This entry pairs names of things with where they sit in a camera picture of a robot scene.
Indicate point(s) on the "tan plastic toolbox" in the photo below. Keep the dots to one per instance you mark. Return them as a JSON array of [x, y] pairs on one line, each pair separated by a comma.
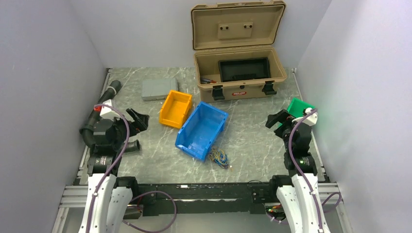
[[232, 31]]

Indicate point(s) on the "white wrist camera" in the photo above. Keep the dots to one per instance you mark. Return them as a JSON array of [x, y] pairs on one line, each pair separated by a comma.
[[108, 113], [310, 116]]

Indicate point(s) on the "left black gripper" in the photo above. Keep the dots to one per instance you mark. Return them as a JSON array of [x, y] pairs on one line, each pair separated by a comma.
[[131, 121]]

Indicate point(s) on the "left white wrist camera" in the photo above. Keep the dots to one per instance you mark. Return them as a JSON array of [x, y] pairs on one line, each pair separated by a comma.
[[108, 113]]

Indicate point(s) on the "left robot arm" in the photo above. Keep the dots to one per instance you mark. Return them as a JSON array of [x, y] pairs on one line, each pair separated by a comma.
[[108, 196]]

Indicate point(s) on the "blue plastic bin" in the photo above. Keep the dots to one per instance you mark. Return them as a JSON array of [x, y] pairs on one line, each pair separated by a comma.
[[200, 131]]

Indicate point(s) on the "red handled screwdriver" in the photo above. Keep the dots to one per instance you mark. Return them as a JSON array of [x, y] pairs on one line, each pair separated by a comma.
[[207, 81]]

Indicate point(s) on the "black toolbox tray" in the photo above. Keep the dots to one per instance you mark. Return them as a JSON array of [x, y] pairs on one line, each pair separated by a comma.
[[246, 69]]

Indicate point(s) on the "orange plastic bin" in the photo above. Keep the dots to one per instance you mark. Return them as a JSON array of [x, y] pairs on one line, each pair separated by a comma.
[[175, 109]]

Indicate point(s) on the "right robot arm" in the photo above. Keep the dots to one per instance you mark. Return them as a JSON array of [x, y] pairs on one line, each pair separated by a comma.
[[298, 192]]

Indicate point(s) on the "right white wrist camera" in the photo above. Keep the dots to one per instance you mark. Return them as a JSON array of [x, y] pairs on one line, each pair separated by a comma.
[[310, 116]]

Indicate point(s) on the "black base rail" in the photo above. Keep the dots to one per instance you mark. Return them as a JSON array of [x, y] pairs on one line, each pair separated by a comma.
[[254, 197]]

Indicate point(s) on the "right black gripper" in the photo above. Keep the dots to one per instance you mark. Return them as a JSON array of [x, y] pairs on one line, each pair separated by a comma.
[[283, 118]]

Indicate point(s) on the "grey plastic case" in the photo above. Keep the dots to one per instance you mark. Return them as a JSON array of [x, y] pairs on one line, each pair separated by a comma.
[[158, 89]]

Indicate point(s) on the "green plastic bin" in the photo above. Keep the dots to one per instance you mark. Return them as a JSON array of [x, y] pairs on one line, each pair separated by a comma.
[[296, 109]]

